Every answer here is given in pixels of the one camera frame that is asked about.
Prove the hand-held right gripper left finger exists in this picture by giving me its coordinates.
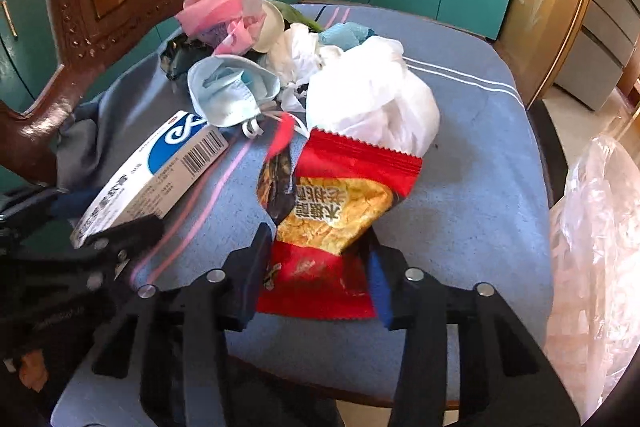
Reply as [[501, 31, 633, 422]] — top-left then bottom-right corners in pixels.
[[92, 223, 277, 427]]

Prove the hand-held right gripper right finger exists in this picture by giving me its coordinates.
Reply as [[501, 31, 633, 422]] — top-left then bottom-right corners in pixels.
[[367, 232, 581, 427]]

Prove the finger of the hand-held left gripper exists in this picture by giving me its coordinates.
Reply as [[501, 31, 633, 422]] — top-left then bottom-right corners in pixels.
[[0, 189, 101, 233], [75, 214, 166, 288]]

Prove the white and blue medicine box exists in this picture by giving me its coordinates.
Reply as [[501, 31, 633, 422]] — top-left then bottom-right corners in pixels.
[[70, 109, 230, 249]]

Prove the red snack packet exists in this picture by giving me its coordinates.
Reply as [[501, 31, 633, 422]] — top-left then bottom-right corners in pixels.
[[255, 127, 425, 322]]

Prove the clear plastic bag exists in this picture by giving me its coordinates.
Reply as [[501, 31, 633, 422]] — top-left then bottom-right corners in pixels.
[[542, 134, 640, 413]]

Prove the white paper cup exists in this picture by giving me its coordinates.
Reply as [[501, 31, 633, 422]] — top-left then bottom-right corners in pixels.
[[252, 1, 286, 54]]

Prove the green cloth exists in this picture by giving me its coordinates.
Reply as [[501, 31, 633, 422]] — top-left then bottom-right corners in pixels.
[[270, 0, 326, 34]]

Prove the small red plastic scrap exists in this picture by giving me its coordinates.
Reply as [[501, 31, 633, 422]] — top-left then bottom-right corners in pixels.
[[264, 111, 297, 160]]

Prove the teal cabinet door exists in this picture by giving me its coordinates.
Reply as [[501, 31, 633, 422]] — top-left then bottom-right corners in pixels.
[[0, 0, 68, 114]]

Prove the blue striped cloth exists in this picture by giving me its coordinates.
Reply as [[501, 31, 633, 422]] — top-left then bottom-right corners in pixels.
[[50, 4, 556, 427]]

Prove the blue face mask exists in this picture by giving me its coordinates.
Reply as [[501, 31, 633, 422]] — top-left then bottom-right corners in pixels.
[[187, 56, 281, 140]]

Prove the dark crumpled wrapper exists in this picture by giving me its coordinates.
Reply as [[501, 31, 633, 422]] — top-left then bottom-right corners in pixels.
[[159, 32, 211, 82]]

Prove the white plastic bag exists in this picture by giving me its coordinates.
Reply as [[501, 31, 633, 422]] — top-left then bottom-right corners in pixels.
[[305, 36, 441, 156]]

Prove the crumpled white tissue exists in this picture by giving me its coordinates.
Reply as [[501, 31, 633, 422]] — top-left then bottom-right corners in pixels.
[[260, 24, 346, 110]]

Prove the pink plastic bag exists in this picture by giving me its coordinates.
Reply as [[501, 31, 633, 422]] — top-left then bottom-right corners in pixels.
[[175, 0, 266, 56]]

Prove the teal crumpled mask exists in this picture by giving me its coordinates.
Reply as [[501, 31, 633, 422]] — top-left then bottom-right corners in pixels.
[[318, 22, 375, 48]]

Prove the wooden door with frosted glass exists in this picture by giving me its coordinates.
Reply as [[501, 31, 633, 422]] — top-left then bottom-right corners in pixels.
[[495, 0, 601, 108]]

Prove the grey drawer cabinet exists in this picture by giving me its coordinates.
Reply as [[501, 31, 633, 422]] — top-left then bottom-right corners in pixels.
[[552, 0, 640, 112]]

